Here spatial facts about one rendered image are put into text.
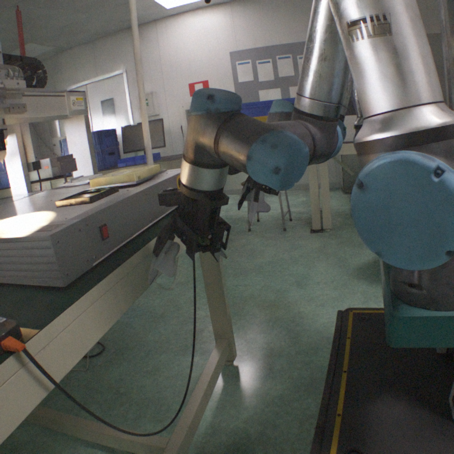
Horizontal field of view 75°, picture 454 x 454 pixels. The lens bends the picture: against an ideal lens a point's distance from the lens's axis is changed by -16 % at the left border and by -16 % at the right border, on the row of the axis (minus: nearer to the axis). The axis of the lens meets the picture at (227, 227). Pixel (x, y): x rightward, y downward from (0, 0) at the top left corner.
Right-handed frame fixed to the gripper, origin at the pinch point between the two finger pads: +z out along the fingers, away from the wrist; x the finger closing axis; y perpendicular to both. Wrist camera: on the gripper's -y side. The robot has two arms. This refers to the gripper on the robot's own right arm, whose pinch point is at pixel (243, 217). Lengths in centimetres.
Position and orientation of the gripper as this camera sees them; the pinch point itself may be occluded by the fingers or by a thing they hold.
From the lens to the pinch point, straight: 101.6
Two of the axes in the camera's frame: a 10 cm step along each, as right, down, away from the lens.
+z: -2.9, 9.2, 2.5
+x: -1.8, -3.1, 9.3
